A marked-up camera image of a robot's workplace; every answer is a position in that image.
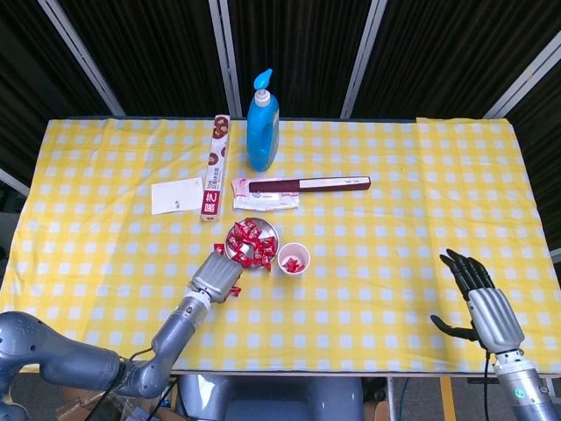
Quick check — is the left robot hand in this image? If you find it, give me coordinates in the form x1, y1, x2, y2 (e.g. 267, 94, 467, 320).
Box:
191, 251, 245, 304

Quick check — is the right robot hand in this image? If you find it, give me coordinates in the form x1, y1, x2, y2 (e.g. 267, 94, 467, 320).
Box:
430, 247, 526, 354

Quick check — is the white paper cup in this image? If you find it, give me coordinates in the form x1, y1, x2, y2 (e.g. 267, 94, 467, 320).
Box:
277, 242, 312, 276

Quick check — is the round steel plate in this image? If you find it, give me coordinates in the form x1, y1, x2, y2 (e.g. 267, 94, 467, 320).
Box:
224, 217, 281, 272

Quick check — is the pink white wet wipes pack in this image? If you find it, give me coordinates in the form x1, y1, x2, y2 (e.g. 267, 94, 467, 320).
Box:
231, 176, 301, 212

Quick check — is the white paper card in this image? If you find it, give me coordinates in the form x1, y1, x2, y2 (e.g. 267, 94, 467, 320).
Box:
151, 177, 203, 216

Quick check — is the red white cling film box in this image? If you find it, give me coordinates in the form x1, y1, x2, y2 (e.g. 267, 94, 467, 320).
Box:
200, 114, 232, 224

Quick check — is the yellow checked tablecloth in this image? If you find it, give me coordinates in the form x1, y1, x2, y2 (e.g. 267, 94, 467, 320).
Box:
0, 116, 435, 375
415, 116, 544, 375

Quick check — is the grey robot torso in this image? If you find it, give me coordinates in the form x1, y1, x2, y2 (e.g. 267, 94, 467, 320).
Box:
177, 375, 365, 421

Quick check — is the long maroon fan case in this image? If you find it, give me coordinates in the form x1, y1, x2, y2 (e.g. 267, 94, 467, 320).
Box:
248, 175, 372, 194

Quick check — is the blue detergent bottle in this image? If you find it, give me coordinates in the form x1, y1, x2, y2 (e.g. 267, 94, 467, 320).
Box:
246, 68, 281, 172

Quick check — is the brown cardboard box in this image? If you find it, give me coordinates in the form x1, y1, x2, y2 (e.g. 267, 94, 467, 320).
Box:
55, 381, 179, 421

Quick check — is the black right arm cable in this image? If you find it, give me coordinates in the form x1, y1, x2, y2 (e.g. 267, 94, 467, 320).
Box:
481, 348, 493, 421

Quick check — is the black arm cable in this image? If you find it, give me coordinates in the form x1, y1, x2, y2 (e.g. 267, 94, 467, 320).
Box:
130, 347, 177, 421
481, 348, 493, 421

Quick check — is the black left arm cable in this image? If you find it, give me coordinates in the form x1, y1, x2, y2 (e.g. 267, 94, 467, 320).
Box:
130, 347, 177, 421

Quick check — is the white metal frame post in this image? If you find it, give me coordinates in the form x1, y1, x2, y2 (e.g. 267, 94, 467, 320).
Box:
484, 37, 561, 119
340, 0, 389, 118
209, 0, 243, 118
0, 168, 32, 196
37, 0, 127, 118

